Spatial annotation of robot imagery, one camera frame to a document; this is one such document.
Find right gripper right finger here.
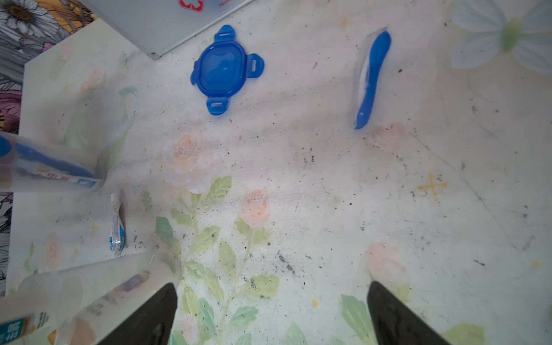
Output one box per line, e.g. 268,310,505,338
367,281,449,345

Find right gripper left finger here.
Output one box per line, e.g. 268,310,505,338
99,283,178,345

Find clear plastic cup back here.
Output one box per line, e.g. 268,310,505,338
9,250,181,344

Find small toothpaste tube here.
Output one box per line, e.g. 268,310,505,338
109,192,127,256

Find blue toothbrush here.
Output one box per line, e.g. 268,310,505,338
355,27,392,129
1,136,93,178

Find white bottle back label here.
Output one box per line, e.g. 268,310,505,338
48,261,181,344

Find white bottle sideways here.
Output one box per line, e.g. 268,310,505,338
1,295,54,344

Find blue lid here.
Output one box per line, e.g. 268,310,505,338
191,24,265,116

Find silver metal first-aid case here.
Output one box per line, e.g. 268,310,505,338
83,0,251,60

